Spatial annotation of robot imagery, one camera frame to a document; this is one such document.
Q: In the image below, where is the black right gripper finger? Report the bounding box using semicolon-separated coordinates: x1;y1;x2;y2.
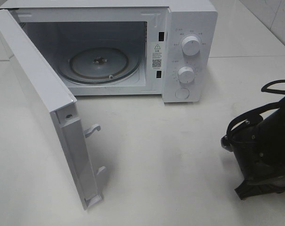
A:
235;175;285;200

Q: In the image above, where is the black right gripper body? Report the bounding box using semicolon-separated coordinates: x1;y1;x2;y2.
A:
231;97;285;181

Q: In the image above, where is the round white door button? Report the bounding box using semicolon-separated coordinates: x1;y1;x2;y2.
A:
175;88;190;100

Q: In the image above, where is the white timer knob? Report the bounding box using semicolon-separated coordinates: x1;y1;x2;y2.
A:
178;66;195;84

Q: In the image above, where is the white microwave door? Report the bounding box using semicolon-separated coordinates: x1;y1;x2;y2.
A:
0;9;105;210

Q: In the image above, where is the upper white power knob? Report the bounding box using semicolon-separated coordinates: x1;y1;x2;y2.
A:
181;34;201;56

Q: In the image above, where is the white microwave oven body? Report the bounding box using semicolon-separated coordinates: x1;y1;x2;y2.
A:
0;0;218;103

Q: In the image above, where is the white warning label sticker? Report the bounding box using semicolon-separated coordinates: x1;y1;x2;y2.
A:
150;42;164;69

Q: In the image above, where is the glass microwave turntable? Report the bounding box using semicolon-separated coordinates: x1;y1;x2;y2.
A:
57;47;141;85

